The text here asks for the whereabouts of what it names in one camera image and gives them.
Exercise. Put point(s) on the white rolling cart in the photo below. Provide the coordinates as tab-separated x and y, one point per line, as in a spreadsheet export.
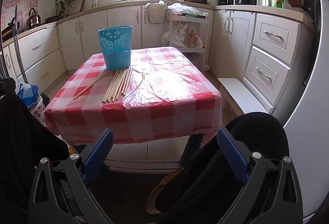
197	34

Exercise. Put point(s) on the white step stool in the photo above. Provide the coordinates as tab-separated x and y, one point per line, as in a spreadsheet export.
237	98

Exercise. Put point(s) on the white plastic bag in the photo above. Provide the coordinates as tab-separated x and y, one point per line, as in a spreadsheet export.
176	36

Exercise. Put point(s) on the red white checkered tablecloth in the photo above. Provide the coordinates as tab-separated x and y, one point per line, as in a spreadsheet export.
167	97

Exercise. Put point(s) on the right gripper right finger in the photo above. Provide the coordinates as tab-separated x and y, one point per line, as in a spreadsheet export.
270	192

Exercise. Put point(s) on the clear oil bottle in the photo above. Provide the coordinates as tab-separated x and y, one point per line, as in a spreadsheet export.
94	4

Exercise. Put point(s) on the steel kettle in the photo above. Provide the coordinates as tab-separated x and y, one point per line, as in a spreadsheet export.
34	19

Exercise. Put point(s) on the wooden chopstick apart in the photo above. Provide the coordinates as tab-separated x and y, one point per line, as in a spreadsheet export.
89	86

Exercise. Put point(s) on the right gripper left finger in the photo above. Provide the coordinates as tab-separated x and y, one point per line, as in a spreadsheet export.
60	192

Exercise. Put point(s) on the teal perforated plastic basket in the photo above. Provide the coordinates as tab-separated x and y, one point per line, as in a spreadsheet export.
116	45

